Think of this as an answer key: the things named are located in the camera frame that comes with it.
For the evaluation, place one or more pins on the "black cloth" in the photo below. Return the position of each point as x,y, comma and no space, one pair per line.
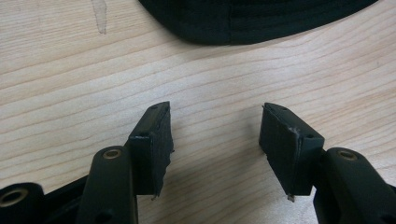
249,18

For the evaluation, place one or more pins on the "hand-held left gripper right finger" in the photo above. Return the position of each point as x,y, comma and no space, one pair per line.
295,158

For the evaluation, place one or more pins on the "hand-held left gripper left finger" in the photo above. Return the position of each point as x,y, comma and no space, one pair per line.
149,155

